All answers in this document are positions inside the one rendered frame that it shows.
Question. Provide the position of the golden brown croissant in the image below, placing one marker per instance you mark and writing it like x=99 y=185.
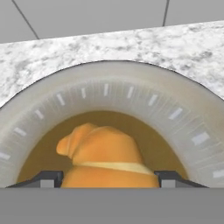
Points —
x=102 y=157

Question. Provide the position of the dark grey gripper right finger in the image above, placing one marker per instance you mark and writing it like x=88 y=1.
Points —
x=170 y=176

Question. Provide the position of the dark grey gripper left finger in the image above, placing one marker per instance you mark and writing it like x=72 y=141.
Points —
x=46 y=176

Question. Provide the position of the white bowl with brown inside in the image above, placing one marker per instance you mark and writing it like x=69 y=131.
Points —
x=180 y=122

